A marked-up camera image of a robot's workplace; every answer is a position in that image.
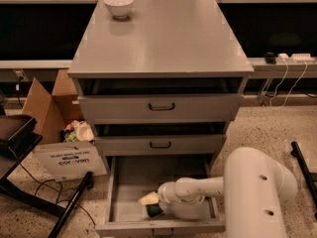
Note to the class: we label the toys in cardboard box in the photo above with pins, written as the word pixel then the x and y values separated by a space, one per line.
pixel 77 131

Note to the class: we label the grey drawer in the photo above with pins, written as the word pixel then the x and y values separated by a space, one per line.
pixel 160 145
pixel 128 109
pixel 135 176

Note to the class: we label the yellow green sponge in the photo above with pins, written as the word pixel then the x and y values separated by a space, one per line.
pixel 154 210

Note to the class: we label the white power strip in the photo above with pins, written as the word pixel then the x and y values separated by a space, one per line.
pixel 296 58

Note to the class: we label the middle grey drawer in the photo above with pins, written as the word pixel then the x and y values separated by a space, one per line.
pixel 160 145

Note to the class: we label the bottom grey drawer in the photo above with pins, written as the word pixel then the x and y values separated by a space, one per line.
pixel 135 176

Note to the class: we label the white ceramic bowl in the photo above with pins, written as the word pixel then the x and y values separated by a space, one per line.
pixel 119 9

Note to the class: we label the black bar right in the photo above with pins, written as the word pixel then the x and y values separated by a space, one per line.
pixel 310 178

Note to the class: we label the small black device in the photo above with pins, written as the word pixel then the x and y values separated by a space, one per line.
pixel 270 58

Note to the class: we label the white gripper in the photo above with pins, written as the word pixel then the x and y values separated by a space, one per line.
pixel 165 192

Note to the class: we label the grey drawer cabinet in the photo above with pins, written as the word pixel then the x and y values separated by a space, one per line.
pixel 164 47

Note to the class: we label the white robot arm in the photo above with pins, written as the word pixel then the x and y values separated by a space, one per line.
pixel 254 187

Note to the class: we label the brown cardboard box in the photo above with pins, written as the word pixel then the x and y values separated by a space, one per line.
pixel 53 111

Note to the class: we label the top grey drawer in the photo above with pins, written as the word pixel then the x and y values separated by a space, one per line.
pixel 128 109

